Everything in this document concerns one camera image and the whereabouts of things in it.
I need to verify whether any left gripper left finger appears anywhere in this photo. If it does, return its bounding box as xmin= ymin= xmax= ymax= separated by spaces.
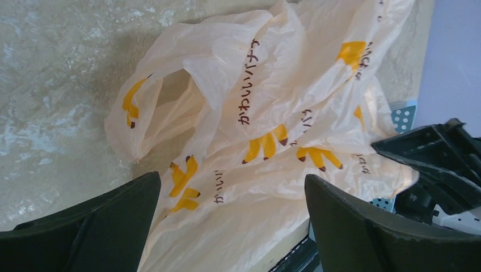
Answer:
xmin=1 ymin=172 xmax=161 ymax=271

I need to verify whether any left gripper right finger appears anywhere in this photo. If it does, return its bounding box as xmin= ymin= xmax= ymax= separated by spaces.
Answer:
xmin=305 ymin=174 xmax=480 ymax=271

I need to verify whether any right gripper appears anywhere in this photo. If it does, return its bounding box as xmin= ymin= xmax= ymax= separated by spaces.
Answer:
xmin=371 ymin=118 xmax=480 ymax=225

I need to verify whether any orange banana print plastic bag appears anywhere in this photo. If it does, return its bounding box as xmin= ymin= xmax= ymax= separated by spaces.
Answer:
xmin=104 ymin=1 xmax=419 ymax=271

